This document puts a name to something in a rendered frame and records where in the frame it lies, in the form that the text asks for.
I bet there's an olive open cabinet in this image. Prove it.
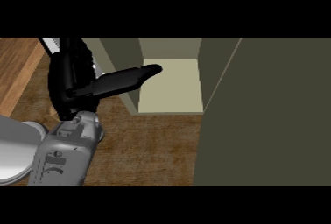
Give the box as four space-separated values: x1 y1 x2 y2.
81 37 244 116

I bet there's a dark grey cabinet door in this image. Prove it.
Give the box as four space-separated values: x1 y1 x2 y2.
190 37 331 187

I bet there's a white striped strip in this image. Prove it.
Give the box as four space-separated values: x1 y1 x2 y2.
40 37 60 55

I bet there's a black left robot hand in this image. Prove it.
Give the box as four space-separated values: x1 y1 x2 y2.
46 37 164 122

